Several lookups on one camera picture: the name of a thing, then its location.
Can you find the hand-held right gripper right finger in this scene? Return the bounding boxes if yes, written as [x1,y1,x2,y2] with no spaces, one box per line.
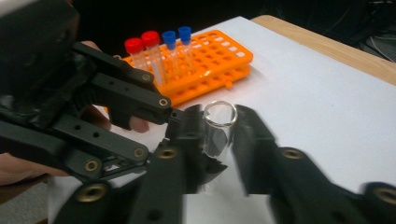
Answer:
[233,104,375,224]

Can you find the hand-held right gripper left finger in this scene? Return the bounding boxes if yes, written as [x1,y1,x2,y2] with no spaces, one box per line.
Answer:
[127,104,208,224]

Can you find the red-capped test tube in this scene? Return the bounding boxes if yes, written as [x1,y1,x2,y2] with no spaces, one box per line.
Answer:
[140,30,166,87]
[123,36,149,73]

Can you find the blue-capped test tube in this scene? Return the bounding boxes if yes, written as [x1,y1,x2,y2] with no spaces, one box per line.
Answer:
[161,30,182,79]
[177,25,196,68]

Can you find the clear glass tube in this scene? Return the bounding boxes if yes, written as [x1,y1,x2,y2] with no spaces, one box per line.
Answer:
[201,100,239,170]

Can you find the orange plastic tube rack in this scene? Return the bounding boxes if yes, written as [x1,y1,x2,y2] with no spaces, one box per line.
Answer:
[106,29,254,114]

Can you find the white table mat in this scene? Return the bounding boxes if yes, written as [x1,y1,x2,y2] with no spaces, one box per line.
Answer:
[46,16,396,224]

